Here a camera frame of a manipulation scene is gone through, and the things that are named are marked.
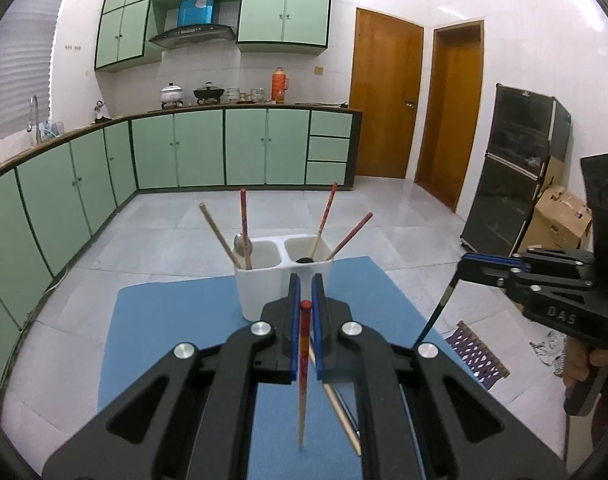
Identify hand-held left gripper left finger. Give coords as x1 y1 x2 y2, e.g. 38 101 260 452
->
43 272 305 480

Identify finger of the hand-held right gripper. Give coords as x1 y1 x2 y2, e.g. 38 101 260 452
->
461 247 593 267
458 259 540 297

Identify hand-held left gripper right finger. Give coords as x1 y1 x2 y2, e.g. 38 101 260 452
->
310 272 569 480

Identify white two-compartment utensil holder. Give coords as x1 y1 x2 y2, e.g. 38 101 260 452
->
232 234 335 322

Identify red-ended wooden chopstick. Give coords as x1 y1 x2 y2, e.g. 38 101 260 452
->
308 345 363 457
239 188 253 270
310 182 339 260
297 300 312 448
329 212 373 262

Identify metal spoon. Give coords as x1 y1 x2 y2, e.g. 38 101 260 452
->
234 232 255 270

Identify plain wooden chopstick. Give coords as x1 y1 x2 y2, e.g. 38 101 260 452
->
199 202 245 270

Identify person's right hand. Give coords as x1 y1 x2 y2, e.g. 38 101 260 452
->
562 331 608 388

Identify cardboard box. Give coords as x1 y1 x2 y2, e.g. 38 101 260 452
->
521 155 593 253

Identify black glass-front cabinet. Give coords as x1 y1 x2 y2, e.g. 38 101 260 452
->
460 83 572 261

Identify purple patterned floor rug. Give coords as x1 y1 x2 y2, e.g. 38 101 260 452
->
445 320 510 392

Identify grey floor cloth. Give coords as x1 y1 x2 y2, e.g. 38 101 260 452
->
528 330 569 376

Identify blue table mat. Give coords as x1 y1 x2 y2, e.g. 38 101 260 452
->
98 255 489 480

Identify closed wooden door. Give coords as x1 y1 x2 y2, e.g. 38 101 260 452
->
349 7 425 179

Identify orange thermos flask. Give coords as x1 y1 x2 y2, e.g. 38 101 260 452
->
271 66 289 103

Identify black wok with lid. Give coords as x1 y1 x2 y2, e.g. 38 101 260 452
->
193 82 225 105

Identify black range hood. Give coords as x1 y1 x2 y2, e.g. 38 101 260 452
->
149 0 237 51

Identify metal sink faucet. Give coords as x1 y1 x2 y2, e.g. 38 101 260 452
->
28 95 42 145

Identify white window blind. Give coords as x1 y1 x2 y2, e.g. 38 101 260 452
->
0 0 72 146

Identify wooden door in side wall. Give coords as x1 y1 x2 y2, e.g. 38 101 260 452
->
415 19 485 213

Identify green wall cabinets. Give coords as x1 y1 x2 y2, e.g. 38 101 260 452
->
94 0 333 73

